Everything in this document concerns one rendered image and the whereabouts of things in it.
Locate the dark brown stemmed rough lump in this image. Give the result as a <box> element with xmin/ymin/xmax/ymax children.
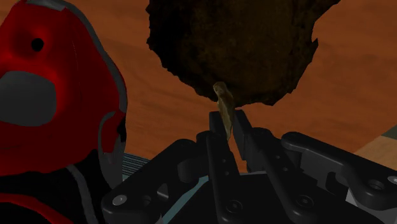
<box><xmin>145</xmin><ymin>0</ymin><xmax>342</xmax><ymax>142</ymax></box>

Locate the pale ribbed object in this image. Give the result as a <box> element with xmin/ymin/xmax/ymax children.
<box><xmin>122</xmin><ymin>152</ymin><xmax>151</xmax><ymax>182</ymax></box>

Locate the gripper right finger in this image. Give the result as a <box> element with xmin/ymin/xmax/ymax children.
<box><xmin>232</xmin><ymin>109</ymin><xmax>397</xmax><ymax>224</ymax></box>

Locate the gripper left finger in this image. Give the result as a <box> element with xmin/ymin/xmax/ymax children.
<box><xmin>101</xmin><ymin>111</ymin><xmax>249</xmax><ymax>224</ymax></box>

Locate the red and grey figure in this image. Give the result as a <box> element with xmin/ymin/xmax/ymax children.
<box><xmin>0</xmin><ymin>0</ymin><xmax>129</xmax><ymax>224</ymax></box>

